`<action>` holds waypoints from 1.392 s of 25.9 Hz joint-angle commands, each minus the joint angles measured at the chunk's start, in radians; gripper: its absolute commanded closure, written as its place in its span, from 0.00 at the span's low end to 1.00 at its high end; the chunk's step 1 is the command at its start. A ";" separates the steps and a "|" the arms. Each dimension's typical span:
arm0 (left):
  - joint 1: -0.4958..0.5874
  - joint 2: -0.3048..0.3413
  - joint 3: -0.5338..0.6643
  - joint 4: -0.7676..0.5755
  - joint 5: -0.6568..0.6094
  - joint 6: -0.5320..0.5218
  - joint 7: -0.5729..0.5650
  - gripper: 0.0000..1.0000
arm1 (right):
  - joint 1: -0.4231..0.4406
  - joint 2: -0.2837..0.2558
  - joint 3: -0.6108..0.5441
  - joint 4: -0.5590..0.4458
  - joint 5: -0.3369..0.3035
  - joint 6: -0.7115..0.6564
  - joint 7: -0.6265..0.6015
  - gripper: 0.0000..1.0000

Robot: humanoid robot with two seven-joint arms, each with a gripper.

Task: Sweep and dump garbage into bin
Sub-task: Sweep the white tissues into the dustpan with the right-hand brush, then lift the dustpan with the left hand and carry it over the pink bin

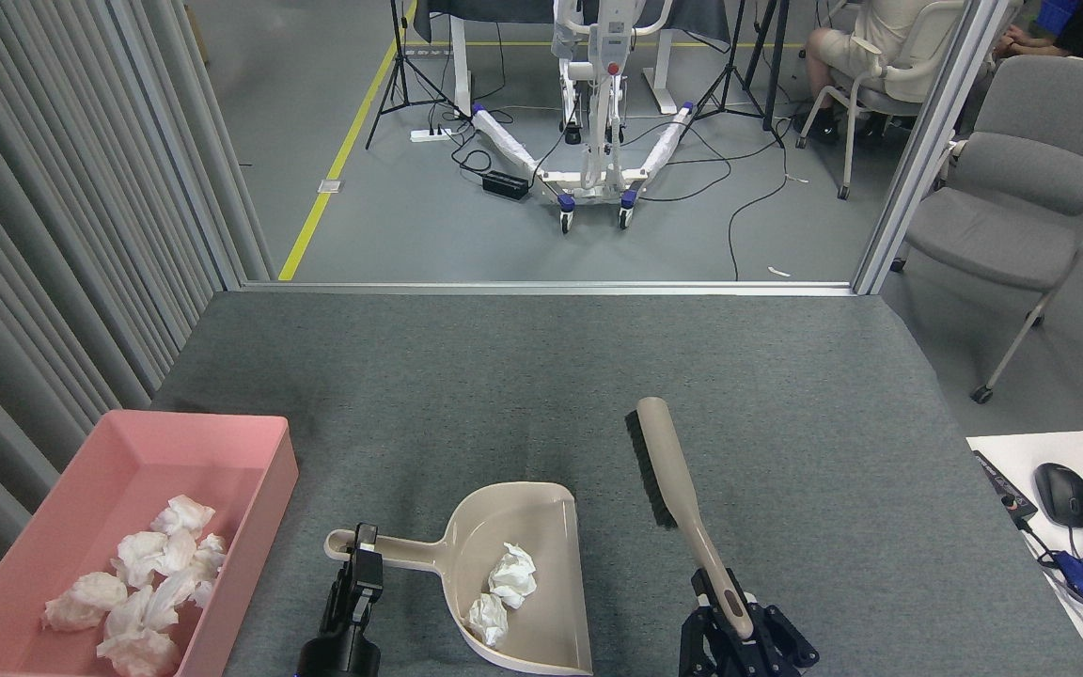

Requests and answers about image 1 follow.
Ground large white tissue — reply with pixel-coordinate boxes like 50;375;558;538
488;543;539;609

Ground grey ribbed partition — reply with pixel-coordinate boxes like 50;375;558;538
0;0;275;640

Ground white office chair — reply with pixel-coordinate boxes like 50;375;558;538
795;0;970;200

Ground grey padded chair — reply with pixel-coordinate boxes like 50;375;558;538
891;55;1083;405

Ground seated person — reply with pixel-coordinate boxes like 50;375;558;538
805;0;937;147

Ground beige plastic dustpan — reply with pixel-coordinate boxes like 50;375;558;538
323;481;595;676

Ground white-legged desk with dark cloth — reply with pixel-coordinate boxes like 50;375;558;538
410;0;735;118

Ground pink plastic bin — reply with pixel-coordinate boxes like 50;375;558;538
0;409;300;677

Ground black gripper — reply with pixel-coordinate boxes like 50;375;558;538
295;525;385;677
678;568;821;677

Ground black flat control device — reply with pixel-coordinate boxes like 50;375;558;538
972;449;1039;524

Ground beige hand brush black bristles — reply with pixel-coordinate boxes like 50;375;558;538
624;397;757;642

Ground black tripod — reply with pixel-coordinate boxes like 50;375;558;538
365;0;467;151
683;0;792;150

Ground silver table edge rail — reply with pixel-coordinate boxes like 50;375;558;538
241;280;857;298

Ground black power adapter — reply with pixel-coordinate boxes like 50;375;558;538
482;170;531;200

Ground long black floor cable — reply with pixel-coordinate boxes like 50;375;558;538
728;122;792;281

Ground black computer mouse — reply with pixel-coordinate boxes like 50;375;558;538
1033;462;1083;529

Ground white stand on wheels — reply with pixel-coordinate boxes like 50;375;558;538
469;0;698;234

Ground small white tissue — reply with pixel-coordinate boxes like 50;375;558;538
466;592;510;650

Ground thin black desk cable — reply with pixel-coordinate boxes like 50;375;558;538
1016;517;1083;652

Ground silver post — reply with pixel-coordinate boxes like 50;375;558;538
852;0;1012;296

